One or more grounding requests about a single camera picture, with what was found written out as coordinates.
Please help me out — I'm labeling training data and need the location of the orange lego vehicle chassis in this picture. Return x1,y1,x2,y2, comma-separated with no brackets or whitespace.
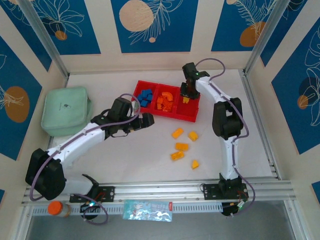
156,98,169,112

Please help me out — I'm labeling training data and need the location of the red three-compartment bin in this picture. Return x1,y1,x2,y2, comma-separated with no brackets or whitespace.
133,79,202,124

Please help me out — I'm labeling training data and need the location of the mint green zipper pouch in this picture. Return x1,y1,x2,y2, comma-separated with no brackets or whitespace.
40,86,95,138

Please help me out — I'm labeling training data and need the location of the colourful printed packet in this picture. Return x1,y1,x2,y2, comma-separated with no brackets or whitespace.
122,199,174,222

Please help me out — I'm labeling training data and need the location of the jar with orange lid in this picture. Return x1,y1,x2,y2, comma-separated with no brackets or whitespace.
47,200,72,218

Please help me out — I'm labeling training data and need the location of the thin black cable loop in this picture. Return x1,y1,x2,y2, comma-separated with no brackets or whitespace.
110,131,130,139

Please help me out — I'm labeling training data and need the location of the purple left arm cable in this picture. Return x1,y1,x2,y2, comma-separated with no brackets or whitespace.
29,93,141,202

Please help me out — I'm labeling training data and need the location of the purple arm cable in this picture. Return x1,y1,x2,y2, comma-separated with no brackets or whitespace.
196,57,256,218
29,93,141,202

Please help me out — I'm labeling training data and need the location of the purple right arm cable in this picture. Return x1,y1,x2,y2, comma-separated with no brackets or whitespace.
196,57,256,218

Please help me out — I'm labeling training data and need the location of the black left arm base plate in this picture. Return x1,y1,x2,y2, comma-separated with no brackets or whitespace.
69,184,116,204

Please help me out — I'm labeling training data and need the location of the horizontal aluminium frame rail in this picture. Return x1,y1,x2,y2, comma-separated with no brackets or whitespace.
21,177,293,204

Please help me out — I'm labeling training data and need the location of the aluminium side rail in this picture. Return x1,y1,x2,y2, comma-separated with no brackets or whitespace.
238,69,280,180

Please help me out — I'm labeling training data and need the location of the purple cable loop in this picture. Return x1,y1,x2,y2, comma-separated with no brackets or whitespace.
83,198,110,226

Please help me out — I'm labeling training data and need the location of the aluminium corner post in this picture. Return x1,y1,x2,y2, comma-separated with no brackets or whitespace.
243,0,293,75
18,0,70,79

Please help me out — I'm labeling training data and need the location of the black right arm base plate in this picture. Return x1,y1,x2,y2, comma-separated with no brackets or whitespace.
201,183,250,201

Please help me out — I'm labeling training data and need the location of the white slotted cable tray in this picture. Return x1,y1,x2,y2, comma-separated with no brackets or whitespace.
32,201,224,215

